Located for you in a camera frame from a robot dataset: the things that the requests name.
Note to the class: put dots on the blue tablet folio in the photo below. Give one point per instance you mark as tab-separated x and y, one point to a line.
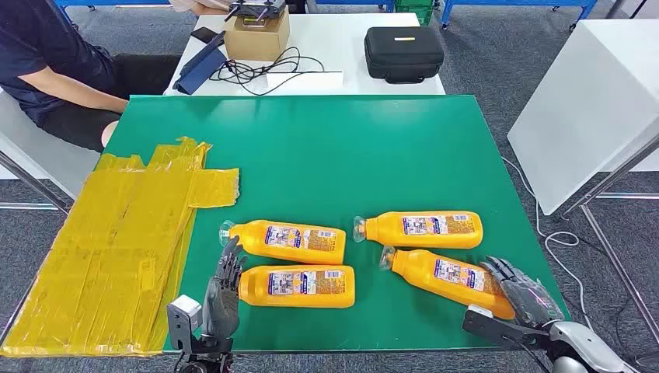
201	67

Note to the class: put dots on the brown cardboard box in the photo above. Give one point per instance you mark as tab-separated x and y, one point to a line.
257	43

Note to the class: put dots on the black phone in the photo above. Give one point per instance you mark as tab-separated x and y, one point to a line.
203	34

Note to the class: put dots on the seated person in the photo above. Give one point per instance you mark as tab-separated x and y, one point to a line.
31	51

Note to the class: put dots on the yellow taped cardboard sheet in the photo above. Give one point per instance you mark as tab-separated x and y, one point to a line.
103	257

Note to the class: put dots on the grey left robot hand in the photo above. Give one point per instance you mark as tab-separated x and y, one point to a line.
221	303

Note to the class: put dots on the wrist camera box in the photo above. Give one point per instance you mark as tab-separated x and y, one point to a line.
489	327
183	309

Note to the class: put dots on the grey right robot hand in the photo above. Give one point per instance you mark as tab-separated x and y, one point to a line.
530	303

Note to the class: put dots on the black zip carrying case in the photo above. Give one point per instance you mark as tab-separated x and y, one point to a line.
404	54

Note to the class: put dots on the green plastic crate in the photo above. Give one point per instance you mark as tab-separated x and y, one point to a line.
414	10

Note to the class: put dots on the green table mat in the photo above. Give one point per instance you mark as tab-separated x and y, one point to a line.
334	170

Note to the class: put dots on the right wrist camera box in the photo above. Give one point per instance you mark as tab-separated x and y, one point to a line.
489	327

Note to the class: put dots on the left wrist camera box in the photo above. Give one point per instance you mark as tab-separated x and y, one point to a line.
183	309

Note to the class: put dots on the white bench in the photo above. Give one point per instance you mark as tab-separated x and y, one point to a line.
46	159

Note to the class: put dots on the white side table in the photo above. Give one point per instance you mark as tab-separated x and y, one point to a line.
582	103

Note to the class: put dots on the black remote controller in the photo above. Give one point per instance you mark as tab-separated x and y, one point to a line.
255	8

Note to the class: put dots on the orange detergent bottle clear cap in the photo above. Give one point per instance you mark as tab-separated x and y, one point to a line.
298	242
391	229
417	267
309	293

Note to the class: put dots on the person behind white table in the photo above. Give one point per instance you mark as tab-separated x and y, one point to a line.
195	6

